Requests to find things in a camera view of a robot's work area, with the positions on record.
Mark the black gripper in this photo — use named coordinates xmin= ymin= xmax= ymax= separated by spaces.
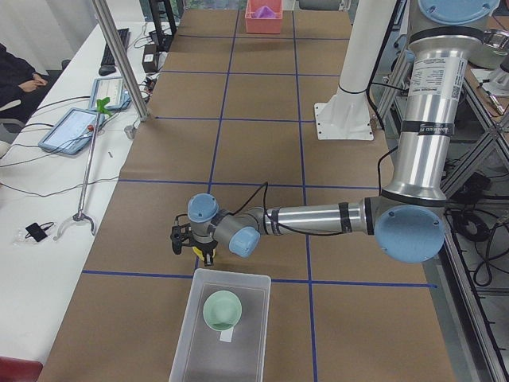
xmin=170 ymin=223 xmax=217 ymax=266

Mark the yellow plastic cup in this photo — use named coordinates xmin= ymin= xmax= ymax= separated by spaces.
xmin=192 ymin=247 xmax=216 ymax=262

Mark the mint green bowl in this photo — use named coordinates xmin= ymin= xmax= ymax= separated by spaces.
xmin=203 ymin=290 xmax=243 ymax=331

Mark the purple cloth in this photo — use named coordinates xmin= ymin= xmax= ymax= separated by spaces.
xmin=251 ymin=5 xmax=276 ymax=19

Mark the clear plastic storage box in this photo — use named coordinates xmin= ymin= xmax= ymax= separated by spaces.
xmin=169 ymin=269 xmax=271 ymax=381

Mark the black power adapter box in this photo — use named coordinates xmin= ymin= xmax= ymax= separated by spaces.
xmin=142 ymin=44 xmax=160 ymax=73

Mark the white label sticker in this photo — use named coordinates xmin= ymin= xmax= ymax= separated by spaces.
xmin=220 ymin=327 xmax=234 ymax=343

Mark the small black device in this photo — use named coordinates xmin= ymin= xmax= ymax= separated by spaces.
xmin=25 ymin=223 xmax=48 ymax=243

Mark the near blue tablet pendant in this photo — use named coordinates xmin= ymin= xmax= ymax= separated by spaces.
xmin=37 ymin=107 xmax=105 ymax=155

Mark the blue tablet pendant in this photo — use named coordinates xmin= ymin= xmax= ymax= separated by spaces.
xmin=37 ymin=107 xmax=105 ymax=155
xmin=88 ymin=76 xmax=130 ymax=111

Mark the reacher grabber tool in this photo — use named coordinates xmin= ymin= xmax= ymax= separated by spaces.
xmin=52 ymin=97 xmax=111 ymax=241

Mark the far blue tablet pendant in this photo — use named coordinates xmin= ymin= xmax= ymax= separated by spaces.
xmin=88 ymin=76 xmax=130 ymax=111

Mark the black computer mouse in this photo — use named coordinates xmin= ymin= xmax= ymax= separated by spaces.
xmin=98 ymin=65 xmax=116 ymax=76

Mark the black keyboard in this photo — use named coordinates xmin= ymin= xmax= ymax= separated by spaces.
xmin=100 ymin=27 xmax=131 ymax=67

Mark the red chair edge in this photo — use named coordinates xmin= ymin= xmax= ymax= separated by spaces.
xmin=0 ymin=357 xmax=43 ymax=382

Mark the pink plastic bin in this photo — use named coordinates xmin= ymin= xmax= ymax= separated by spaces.
xmin=244 ymin=0 xmax=283 ymax=34

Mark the seated person in black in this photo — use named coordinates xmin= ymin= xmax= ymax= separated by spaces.
xmin=1 ymin=44 xmax=50 ymax=123

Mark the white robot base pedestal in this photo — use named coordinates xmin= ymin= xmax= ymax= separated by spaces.
xmin=314 ymin=0 xmax=397 ymax=141

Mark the aluminium frame post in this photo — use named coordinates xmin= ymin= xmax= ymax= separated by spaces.
xmin=91 ymin=0 xmax=149 ymax=122

